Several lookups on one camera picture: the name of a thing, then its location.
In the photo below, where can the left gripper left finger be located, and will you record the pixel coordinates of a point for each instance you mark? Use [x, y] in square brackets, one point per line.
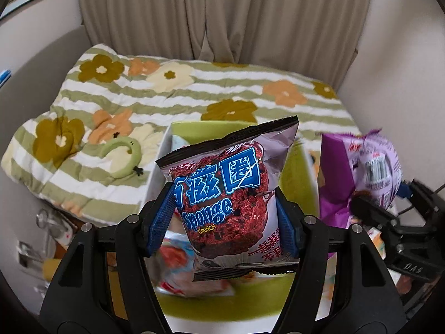
[79, 298]

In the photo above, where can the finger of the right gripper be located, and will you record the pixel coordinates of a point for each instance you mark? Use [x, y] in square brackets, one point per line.
[404, 190]
[371, 214]

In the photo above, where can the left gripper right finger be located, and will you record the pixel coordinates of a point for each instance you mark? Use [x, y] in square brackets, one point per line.
[365, 299]

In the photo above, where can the purple snack bag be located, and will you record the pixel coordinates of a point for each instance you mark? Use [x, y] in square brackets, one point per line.
[366, 165]

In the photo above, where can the colourful blue snack bag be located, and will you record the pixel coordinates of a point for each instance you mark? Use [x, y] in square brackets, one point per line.
[176, 275]

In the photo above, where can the Sponge Crunch chocolate snack bag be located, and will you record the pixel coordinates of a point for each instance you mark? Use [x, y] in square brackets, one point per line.
[227, 196]

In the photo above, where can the floral striped green blanket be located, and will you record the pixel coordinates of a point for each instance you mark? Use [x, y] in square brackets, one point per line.
[92, 152]

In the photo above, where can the beige curtain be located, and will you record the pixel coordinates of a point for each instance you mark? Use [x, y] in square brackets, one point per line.
[316, 38]

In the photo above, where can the grey bed headboard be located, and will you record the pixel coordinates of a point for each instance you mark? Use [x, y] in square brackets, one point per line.
[31, 90]

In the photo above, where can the blue white object on headboard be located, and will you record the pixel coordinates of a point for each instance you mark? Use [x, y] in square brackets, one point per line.
[4, 76]

